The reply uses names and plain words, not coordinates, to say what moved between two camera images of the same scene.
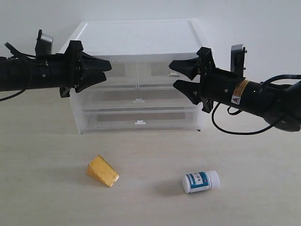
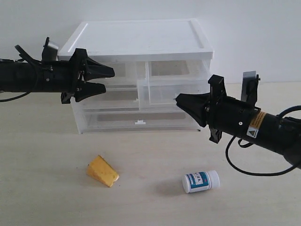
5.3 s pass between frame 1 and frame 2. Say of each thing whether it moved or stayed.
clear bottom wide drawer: stayed
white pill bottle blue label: stayed
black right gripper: moved
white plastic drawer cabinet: stayed
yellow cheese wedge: stayed
